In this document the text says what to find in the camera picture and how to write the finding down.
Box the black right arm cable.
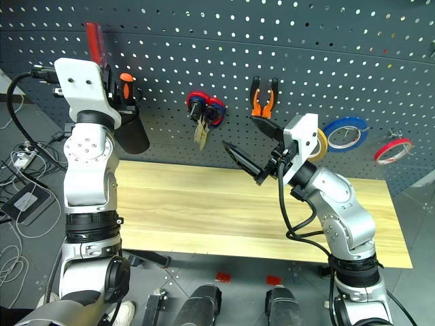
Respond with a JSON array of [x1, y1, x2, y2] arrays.
[[276, 158, 341, 326]]

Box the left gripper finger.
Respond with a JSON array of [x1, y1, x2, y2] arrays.
[[102, 65, 114, 96]]

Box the black flat floor box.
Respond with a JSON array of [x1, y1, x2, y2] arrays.
[[0, 185, 57, 227]]

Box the black table foot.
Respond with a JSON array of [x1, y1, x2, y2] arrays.
[[121, 249, 171, 270]]

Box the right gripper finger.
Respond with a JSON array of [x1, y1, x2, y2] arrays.
[[250, 116, 285, 143], [222, 141, 265, 180]]

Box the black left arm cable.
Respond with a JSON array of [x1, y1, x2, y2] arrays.
[[5, 65, 58, 152]]

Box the dark rounded shape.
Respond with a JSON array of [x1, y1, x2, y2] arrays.
[[264, 285, 302, 326], [174, 284, 222, 326]]

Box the blue tape roll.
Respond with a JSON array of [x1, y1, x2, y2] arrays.
[[321, 116, 370, 153]]

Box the white shoe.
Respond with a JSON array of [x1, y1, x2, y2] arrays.
[[35, 291, 60, 307], [111, 300, 137, 326]]

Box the red and blue scissors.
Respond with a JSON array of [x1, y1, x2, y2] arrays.
[[185, 91, 226, 152]]

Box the orange and black screwdriver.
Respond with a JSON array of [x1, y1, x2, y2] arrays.
[[118, 72, 137, 107]]

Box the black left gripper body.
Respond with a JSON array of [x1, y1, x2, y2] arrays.
[[107, 73, 135, 115]]

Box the red tape roll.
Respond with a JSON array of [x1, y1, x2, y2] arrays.
[[373, 137, 415, 166]]

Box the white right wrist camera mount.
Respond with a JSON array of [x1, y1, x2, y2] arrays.
[[283, 113, 321, 185]]

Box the dark grey perforated pegboard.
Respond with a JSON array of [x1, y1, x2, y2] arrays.
[[0, 0, 435, 198]]

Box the white power strip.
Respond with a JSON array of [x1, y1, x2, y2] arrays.
[[12, 151, 37, 170]]

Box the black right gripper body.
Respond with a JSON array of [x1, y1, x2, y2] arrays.
[[255, 141, 296, 186]]

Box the red handled screwdriver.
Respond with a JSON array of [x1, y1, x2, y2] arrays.
[[85, 22, 109, 74]]

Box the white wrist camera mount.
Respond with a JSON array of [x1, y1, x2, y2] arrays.
[[283, 113, 321, 185], [53, 57, 122, 130]]

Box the clear tan tape roll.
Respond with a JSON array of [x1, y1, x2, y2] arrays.
[[307, 128, 329, 162]]

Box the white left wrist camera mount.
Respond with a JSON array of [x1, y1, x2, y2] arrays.
[[53, 57, 122, 130]]

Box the black metal floor frame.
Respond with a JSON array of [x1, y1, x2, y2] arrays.
[[141, 293, 171, 326]]

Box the orange and black pliers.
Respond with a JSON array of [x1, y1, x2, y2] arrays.
[[249, 75, 281, 120]]

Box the black cup holder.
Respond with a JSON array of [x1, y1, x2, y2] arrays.
[[113, 103, 152, 156]]

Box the coiled white floor cable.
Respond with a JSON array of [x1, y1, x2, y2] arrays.
[[0, 244, 30, 310]]

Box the metal double peg hook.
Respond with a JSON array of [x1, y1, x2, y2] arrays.
[[388, 128, 414, 156]]

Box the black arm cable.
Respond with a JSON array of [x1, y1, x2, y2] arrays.
[[276, 158, 341, 326], [5, 65, 58, 152]]

